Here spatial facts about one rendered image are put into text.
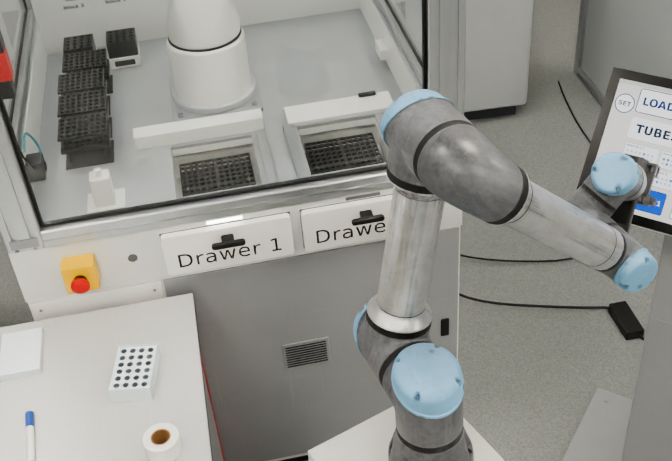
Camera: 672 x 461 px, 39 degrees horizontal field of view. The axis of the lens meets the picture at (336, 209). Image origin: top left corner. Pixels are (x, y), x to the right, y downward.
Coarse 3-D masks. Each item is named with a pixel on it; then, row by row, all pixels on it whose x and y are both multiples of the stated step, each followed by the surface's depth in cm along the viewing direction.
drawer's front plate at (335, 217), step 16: (320, 208) 213; (336, 208) 212; (352, 208) 213; (368, 208) 214; (384, 208) 215; (304, 224) 213; (320, 224) 214; (336, 224) 215; (368, 224) 217; (304, 240) 216; (320, 240) 217; (336, 240) 218; (352, 240) 219; (368, 240) 220
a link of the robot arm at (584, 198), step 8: (584, 184) 168; (576, 192) 168; (584, 192) 166; (592, 192) 165; (568, 200) 169; (576, 200) 167; (584, 200) 166; (592, 200) 165; (600, 200) 165; (584, 208) 166; (592, 208) 165; (600, 208) 165; (608, 208) 165; (600, 216) 164; (608, 216) 165
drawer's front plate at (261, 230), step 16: (224, 224) 210; (240, 224) 210; (256, 224) 210; (272, 224) 211; (288, 224) 212; (176, 240) 209; (192, 240) 210; (208, 240) 210; (256, 240) 213; (288, 240) 215; (176, 256) 211; (192, 256) 212; (208, 256) 213; (224, 256) 214; (240, 256) 215; (256, 256) 216; (272, 256) 217; (176, 272) 214
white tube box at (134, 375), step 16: (128, 352) 200; (144, 352) 199; (128, 368) 196; (144, 368) 196; (112, 384) 193; (128, 384) 193; (144, 384) 193; (112, 400) 193; (128, 400) 193; (144, 400) 193
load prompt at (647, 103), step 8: (640, 96) 197; (648, 96) 197; (656, 96) 196; (664, 96) 195; (640, 104) 197; (648, 104) 197; (656, 104) 196; (664, 104) 195; (640, 112) 197; (648, 112) 196; (656, 112) 196; (664, 112) 195
